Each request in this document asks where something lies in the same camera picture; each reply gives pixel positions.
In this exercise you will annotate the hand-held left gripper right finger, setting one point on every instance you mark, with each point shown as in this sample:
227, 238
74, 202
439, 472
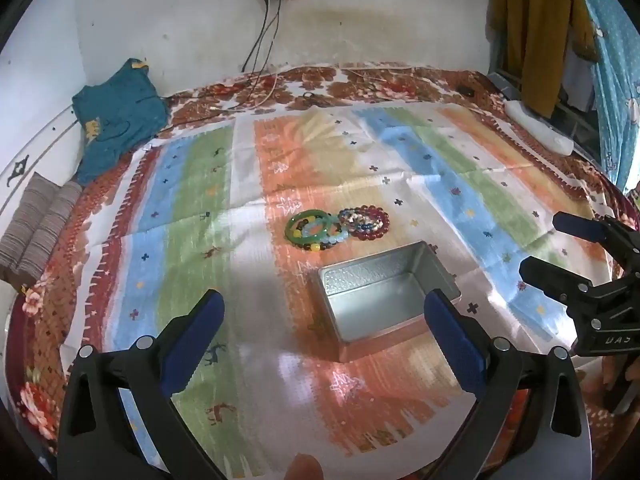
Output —
450, 340

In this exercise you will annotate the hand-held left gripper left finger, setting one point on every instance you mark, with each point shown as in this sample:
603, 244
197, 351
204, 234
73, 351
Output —
200, 340

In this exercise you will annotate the green bangle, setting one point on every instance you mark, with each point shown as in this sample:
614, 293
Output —
289, 227

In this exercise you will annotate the silver metal tin box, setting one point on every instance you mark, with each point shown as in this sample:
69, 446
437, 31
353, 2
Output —
385, 305

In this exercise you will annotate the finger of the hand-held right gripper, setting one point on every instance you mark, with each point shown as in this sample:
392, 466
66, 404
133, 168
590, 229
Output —
575, 225
550, 275

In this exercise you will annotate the mustard hanging garment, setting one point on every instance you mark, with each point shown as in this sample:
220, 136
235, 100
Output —
540, 20

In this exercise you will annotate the striped grey cushion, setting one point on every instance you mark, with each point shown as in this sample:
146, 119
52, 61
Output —
40, 220

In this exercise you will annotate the white bolster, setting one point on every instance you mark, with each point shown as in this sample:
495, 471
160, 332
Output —
540, 130

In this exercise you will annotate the blue printed curtain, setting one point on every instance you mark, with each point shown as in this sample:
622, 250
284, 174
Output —
615, 85

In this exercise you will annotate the striped colourful mat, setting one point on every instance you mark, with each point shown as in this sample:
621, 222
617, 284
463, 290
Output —
200, 200

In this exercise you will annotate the teal garment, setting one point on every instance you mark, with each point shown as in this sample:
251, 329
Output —
120, 115

